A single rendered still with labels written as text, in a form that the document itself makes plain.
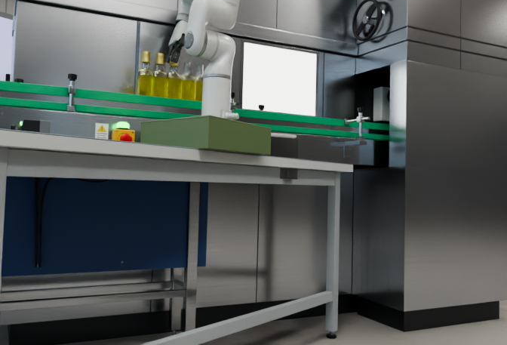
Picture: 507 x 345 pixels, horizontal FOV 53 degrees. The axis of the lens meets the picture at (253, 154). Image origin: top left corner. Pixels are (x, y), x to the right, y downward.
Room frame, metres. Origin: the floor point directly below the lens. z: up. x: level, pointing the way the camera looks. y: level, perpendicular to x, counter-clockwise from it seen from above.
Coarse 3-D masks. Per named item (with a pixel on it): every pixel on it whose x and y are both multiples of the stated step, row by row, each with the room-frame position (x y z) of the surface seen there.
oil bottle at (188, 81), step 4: (184, 76) 2.04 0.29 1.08; (188, 76) 2.05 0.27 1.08; (192, 76) 2.06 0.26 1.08; (184, 80) 2.04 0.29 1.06; (188, 80) 2.04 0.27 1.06; (192, 80) 2.05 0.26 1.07; (184, 84) 2.04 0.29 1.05; (188, 84) 2.04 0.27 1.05; (192, 84) 2.05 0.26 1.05; (184, 88) 2.04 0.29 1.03; (188, 88) 2.04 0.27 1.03; (192, 88) 2.05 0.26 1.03; (184, 92) 2.04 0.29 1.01; (188, 92) 2.04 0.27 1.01; (192, 92) 2.05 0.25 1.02; (184, 96) 2.04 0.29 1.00; (188, 96) 2.04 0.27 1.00; (192, 96) 2.05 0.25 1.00
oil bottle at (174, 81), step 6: (174, 72) 2.03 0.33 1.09; (168, 78) 2.01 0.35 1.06; (174, 78) 2.02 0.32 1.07; (180, 78) 2.03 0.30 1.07; (168, 84) 2.01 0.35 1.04; (174, 84) 2.02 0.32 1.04; (180, 84) 2.03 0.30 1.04; (168, 90) 2.01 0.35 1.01; (174, 90) 2.02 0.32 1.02; (180, 90) 2.03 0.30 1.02; (168, 96) 2.01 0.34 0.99; (174, 96) 2.02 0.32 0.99; (180, 96) 2.03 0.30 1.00
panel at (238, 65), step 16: (144, 32) 2.11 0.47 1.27; (160, 32) 2.14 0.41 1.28; (144, 48) 2.11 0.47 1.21; (160, 48) 2.14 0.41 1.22; (240, 48) 2.31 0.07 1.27; (288, 48) 2.42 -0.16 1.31; (192, 64) 2.21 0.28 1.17; (240, 64) 2.31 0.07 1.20; (240, 80) 2.31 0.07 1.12; (240, 96) 2.31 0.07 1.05
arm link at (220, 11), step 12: (204, 0) 1.58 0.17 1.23; (216, 0) 1.60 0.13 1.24; (228, 0) 1.62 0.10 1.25; (192, 12) 1.61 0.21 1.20; (204, 12) 1.58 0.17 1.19; (216, 12) 1.60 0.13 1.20; (228, 12) 1.63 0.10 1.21; (192, 24) 1.60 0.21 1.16; (204, 24) 1.59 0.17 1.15; (216, 24) 1.64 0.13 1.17; (228, 24) 1.65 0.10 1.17; (192, 36) 1.60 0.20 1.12; (204, 36) 1.60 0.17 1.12; (192, 48) 1.61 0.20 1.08; (204, 48) 1.61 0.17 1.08
